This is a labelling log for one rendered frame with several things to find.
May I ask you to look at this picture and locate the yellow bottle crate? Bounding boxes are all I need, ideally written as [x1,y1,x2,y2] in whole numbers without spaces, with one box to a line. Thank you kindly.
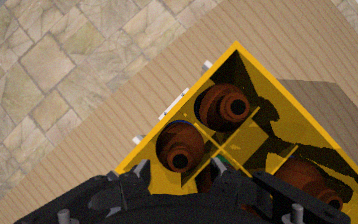
[115,41,358,224]

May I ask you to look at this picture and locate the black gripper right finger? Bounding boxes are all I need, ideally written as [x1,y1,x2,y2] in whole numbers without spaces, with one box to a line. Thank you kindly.
[197,157,351,224]

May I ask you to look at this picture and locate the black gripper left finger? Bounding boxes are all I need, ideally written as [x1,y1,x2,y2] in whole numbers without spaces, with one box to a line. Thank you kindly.
[13,159,159,224]

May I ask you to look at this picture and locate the grey square tray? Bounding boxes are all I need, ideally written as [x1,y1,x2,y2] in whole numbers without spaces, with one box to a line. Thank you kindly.
[88,171,121,218]

